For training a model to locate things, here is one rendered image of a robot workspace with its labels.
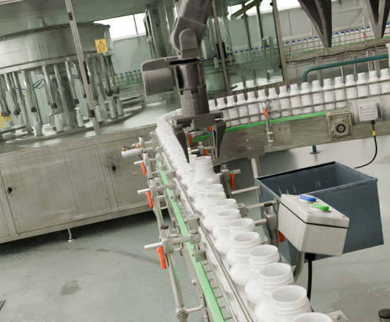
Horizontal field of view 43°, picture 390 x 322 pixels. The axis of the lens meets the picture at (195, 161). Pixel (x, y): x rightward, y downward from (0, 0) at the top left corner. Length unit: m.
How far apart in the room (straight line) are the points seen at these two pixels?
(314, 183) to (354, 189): 0.31
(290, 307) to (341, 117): 2.26
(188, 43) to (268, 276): 0.54
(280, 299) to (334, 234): 0.37
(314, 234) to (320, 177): 1.03
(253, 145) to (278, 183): 1.00
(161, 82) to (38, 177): 3.62
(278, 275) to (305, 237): 0.29
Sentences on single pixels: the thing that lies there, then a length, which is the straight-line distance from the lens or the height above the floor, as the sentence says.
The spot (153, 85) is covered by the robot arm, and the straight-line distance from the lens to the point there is 1.01.
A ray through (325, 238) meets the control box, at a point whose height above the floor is 1.07.
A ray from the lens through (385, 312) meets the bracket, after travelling 0.59.
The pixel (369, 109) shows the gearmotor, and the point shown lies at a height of 1.00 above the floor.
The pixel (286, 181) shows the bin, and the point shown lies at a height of 0.91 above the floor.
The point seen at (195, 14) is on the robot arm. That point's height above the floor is 1.49.
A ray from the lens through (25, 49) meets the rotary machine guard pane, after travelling 4.52.
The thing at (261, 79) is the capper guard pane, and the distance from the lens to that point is 6.57.
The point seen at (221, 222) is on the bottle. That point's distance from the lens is 0.78.
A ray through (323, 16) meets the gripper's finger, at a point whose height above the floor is 1.43.
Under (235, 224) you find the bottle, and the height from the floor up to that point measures 1.16.
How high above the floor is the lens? 1.41
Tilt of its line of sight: 11 degrees down
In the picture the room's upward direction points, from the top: 11 degrees counter-clockwise
